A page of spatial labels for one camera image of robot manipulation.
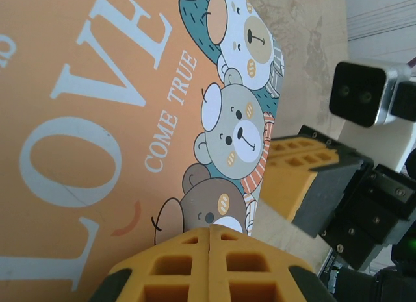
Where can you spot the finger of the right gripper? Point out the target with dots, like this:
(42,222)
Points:
(286,188)
(320,140)

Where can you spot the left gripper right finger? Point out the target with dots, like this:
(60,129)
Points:
(256,269)

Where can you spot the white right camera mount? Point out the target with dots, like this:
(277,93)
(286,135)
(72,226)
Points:
(383,146)

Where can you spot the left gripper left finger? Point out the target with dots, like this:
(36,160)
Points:
(169,269)

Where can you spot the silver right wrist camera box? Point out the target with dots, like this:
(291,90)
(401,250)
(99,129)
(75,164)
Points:
(354,91)

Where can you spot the orange bear print tin box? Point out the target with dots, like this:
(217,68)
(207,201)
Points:
(97,120)

